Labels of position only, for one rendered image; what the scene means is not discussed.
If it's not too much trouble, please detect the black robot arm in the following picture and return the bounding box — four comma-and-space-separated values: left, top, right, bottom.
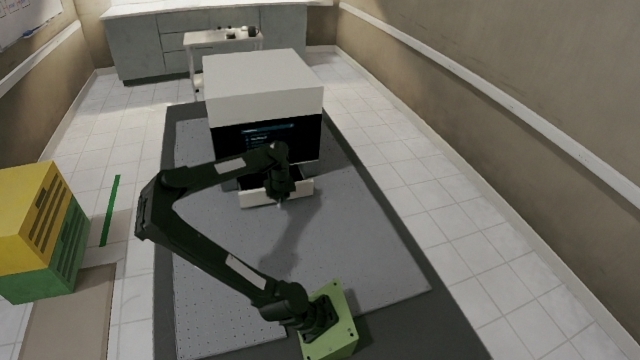
134, 140, 339, 344

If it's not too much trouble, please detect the white imager box with drawer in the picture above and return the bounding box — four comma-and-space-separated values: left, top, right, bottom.
202, 49, 324, 208

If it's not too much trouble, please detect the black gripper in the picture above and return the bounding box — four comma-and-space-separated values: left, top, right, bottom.
263, 175, 296, 203

